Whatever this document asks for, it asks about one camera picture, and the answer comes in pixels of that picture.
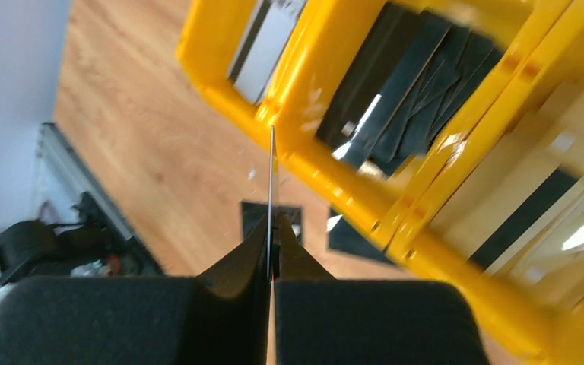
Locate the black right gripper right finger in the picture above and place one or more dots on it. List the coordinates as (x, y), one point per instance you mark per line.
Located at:
(320, 319)

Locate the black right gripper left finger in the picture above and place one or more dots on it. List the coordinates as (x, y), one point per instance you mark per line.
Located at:
(217, 317)

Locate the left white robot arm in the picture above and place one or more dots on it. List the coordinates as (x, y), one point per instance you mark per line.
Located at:
(87, 244)

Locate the beige cards in right bin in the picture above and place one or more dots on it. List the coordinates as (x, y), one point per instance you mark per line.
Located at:
(519, 216)

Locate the black cards in middle bin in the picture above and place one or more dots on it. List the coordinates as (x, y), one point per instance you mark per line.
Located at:
(411, 75)

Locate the white cards in left bin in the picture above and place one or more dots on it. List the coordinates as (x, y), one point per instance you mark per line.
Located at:
(262, 43)

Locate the left yellow plastic bin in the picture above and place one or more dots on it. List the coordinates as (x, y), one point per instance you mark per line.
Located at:
(210, 36)

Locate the right yellow plastic bin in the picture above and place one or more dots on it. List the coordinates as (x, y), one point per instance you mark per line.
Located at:
(544, 49)

